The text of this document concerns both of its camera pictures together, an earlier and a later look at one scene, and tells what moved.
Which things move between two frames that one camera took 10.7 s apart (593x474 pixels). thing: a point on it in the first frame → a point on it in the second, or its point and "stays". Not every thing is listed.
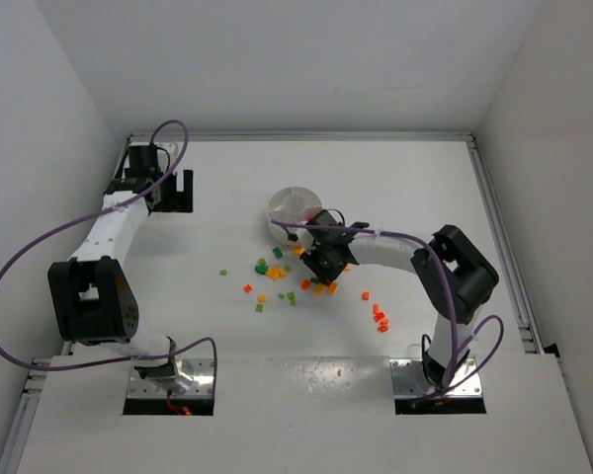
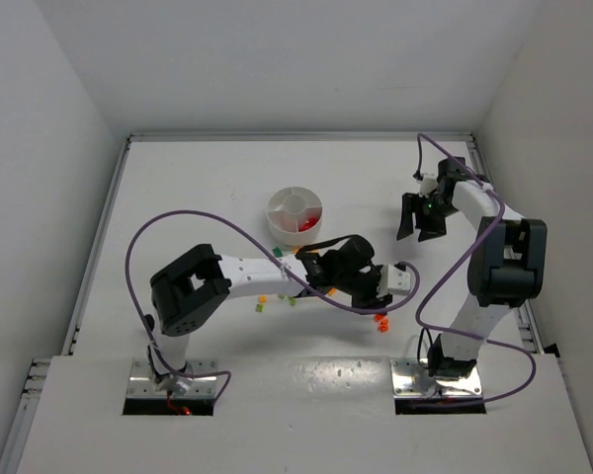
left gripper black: x=179 y=193 → x=371 y=288
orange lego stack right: x=379 y=316 stays
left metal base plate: x=201 y=369 stays
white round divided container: x=292 y=204 stays
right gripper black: x=321 y=262 → x=422 y=213
